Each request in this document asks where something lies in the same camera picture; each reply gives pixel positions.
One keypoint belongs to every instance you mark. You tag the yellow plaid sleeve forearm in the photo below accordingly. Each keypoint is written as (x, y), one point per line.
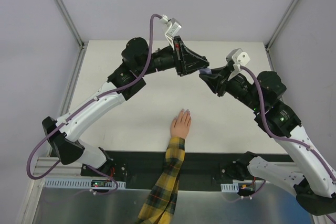
(160, 203)

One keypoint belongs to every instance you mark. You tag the purple nail polish bottle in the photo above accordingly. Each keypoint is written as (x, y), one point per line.
(206, 71)

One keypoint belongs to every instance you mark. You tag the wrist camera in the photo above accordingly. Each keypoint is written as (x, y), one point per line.
(171, 28)
(239, 58)

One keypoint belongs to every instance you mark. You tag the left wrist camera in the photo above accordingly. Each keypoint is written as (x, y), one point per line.
(171, 28)

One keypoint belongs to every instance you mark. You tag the right aluminium frame post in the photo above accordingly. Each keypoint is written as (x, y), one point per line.
(283, 21)

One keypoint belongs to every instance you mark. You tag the right white cable duct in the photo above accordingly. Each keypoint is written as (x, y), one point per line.
(230, 188)

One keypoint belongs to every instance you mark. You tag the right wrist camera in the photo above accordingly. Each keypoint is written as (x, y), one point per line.
(239, 58)

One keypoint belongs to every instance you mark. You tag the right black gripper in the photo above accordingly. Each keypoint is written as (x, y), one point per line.
(221, 81)

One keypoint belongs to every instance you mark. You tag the left aluminium frame post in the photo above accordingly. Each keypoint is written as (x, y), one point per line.
(70, 23)

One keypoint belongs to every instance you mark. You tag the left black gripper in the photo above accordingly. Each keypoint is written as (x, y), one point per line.
(179, 56)

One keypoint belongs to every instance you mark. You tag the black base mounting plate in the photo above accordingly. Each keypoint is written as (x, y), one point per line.
(198, 171)

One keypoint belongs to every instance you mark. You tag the left white cable duct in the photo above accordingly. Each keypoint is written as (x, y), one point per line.
(75, 183)

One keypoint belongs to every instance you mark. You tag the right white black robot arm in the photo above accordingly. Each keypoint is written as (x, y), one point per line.
(314, 185)

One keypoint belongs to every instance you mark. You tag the mannequin hand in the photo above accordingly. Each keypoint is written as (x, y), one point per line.
(181, 124)

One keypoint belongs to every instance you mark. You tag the white cable duct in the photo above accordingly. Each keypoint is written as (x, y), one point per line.
(230, 188)
(75, 183)

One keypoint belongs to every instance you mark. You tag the aluminium frame post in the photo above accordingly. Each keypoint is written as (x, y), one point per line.
(70, 23)
(283, 21)

